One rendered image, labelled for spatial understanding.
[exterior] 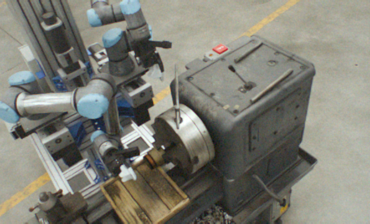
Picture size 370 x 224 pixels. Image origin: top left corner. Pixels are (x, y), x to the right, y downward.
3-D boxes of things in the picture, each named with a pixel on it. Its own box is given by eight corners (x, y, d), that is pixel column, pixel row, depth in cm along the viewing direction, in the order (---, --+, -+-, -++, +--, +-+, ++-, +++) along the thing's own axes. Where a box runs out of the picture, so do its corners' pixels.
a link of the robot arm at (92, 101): (16, 104, 169) (118, 96, 156) (0, 126, 159) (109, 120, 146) (2, 86, 161) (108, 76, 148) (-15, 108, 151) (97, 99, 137)
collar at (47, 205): (53, 190, 147) (50, 186, 145) (60, 203, 142) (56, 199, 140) (35, 201, 144) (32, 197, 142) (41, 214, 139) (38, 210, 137)
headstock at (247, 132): (249, 82, 219) (250, 28, 192) (311, 121, 190) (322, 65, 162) (174, 129, 198) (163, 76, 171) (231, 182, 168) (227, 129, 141)
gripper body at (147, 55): (138, 67, 146) (127, 41, 141) (155, 58, 150) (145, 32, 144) (146, 70, 140) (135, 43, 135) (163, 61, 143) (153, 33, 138)
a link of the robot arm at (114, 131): (94, 60, 157) (107, 131, 192) (86, 76, 150) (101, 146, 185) (119, 63, 156) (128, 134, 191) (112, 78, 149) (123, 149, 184)
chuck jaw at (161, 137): (173, 136, 164) (161, 114, 163) (176, 136, 160) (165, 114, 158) (153, 149, 160) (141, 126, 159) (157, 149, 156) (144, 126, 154)
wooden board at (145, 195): (150, 158, 185) (148, 154, 183) (190, 203, 163) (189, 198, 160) (101, 190, 175) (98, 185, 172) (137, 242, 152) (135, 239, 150)
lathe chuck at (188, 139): (171, 134, 185) (166, 94, 161) (209, 175, 168) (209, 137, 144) (157, 143, 182) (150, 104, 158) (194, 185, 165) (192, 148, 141)
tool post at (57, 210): (63, 203, 153) (54, 191, 147) (69, 214, 149) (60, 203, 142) (46, 213, 151) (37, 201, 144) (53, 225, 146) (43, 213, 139)
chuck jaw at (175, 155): (180, 141, 159) (196, 154, 150) (183, 149, 162) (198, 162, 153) (161, 154, 155) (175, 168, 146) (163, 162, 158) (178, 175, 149)
